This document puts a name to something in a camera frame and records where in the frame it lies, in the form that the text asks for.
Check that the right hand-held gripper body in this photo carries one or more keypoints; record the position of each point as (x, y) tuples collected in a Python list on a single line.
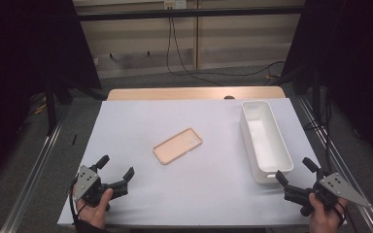
[(333, 189)]

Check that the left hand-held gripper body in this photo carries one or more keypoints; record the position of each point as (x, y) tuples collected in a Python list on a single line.
[(86, 181)]

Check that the white plastic storage box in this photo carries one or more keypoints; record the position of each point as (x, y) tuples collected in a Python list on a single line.
[(265, 142)]

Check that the beige phone case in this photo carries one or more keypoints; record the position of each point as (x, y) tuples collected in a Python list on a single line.
[(177, 146)]

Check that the person's right hand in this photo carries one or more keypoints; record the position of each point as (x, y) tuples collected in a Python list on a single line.
[(325, 218)]

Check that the person's left hand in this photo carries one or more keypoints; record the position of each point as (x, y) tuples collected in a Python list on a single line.
[(95, 212)]

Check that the small black floor item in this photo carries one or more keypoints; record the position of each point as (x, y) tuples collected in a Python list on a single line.
[(74, 139)]

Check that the white table cover sheet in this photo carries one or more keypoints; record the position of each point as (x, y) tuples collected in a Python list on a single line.
[(181, 194)]

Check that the black stand pole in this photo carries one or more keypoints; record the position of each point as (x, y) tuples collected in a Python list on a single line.
[(50, 110)]

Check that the light wooden table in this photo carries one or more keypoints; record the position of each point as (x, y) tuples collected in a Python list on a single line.
[(175, 93)]

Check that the black curtain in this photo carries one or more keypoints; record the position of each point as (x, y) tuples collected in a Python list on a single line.
[(26, 64), (353, 64)]

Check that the black horizontal metal bar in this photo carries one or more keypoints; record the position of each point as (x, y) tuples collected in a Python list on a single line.
[(187, 13)]

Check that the metal floor rail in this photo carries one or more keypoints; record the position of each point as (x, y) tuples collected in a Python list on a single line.
[(340, 168), (29, 184)]

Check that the white wall socket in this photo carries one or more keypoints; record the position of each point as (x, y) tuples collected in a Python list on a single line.
[(175, 4)]

